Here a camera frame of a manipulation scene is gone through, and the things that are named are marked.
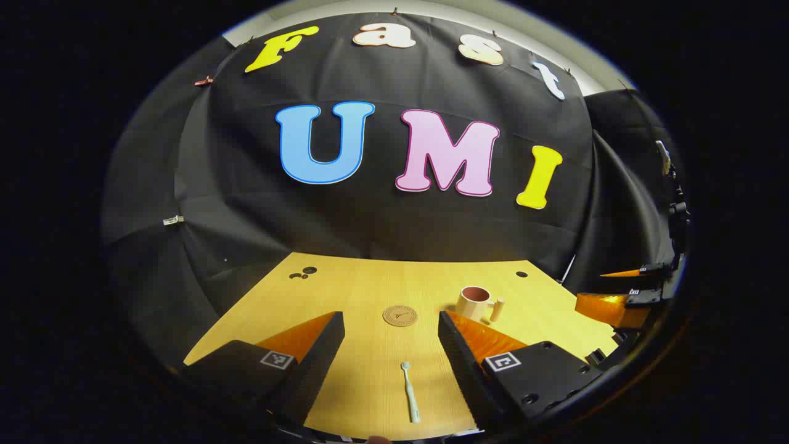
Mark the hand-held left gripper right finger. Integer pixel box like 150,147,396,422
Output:
438,310,603,432

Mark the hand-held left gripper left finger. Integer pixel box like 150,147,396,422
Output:
179,311,346,426

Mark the light blue toothbrush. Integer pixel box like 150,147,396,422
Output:
401,361,422,424

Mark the beige cup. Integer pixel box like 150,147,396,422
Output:
456,286,506,323

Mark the black backdrop cloth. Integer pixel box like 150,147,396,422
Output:
102,12,685,371

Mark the round cork coaster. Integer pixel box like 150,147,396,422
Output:
382,305,418,327

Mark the wooden desktop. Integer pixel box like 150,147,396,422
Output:
184,252,620,442

